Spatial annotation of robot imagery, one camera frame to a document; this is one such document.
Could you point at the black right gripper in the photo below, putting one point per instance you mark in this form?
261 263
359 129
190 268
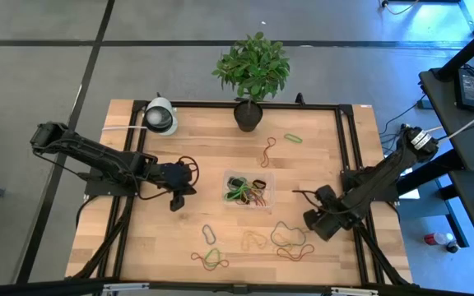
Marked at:
331 222

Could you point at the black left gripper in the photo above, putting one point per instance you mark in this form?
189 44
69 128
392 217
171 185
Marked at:
173 177

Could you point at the teal rubber band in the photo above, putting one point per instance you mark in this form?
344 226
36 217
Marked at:
272 236

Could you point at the blue rubber band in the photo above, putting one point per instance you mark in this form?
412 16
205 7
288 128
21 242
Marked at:
205 230

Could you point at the wide black rubber band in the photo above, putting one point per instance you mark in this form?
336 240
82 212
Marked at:
259 183
233 183

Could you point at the green rubber band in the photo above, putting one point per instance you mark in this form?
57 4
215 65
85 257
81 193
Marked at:
294 140
206 257
237 193

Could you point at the yellow rubber band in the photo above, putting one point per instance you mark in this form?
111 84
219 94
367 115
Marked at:
248 193
245 242

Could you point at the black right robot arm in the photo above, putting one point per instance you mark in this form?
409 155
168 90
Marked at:
377 181

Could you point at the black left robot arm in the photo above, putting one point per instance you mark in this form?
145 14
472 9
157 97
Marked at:
97 154

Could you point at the clear plastic bin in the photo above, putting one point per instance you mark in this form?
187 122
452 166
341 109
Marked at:
270 205

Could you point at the white paper sheet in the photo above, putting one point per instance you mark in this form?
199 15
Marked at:
412 194

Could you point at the plastic bottle with red label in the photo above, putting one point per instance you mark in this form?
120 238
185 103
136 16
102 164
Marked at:
436 238

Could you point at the green plant in black pot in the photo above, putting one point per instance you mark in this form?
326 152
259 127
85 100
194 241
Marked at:
253 66

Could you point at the small dark floor box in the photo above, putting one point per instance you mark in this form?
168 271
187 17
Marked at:
424 104

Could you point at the black crossbeam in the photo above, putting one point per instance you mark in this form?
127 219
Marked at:
35 288

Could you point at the black power adapter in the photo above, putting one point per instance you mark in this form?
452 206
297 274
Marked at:
470 89

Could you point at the black diagonal pole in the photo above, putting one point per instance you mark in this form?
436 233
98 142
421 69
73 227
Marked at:
467 51

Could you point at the black desk leg frame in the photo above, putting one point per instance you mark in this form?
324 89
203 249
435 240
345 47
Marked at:
457 222

